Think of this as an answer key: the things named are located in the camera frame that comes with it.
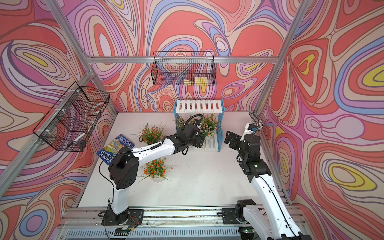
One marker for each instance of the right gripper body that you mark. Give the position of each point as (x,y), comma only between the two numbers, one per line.
(242,154)

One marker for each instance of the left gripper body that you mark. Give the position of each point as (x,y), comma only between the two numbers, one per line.
(189,143)

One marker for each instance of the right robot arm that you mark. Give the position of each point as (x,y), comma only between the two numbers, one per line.
(279,224)

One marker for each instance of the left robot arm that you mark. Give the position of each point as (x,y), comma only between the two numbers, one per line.
(124,168)

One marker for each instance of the pencil holder with pencils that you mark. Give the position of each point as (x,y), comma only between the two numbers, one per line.
(258,125)

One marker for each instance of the red flower pot middle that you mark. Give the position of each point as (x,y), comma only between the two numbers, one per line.
(151,134)

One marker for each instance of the orange flower pot front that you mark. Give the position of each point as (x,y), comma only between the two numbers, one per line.
(155,170)

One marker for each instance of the yellow sponge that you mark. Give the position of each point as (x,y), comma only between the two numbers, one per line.
(197,81)

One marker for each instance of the blue picture book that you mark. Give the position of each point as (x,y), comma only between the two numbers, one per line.
(109,152)

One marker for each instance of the clear tape roll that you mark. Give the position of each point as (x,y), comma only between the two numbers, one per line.
(95,108)

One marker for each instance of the white marker pen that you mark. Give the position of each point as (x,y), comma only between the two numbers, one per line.
(72,142)

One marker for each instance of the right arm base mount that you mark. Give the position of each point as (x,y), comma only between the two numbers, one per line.
(231,216)

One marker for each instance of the black wire basket back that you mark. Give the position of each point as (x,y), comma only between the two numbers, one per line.
(172,67)

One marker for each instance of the black wire basket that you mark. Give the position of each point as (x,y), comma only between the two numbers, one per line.
(68,118)
(172,67)

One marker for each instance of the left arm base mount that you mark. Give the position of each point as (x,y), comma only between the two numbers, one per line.
(133,217)

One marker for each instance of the black wire basket left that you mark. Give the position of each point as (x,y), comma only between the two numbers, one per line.
(68,118)

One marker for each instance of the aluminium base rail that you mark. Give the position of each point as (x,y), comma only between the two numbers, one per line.
(158,223)

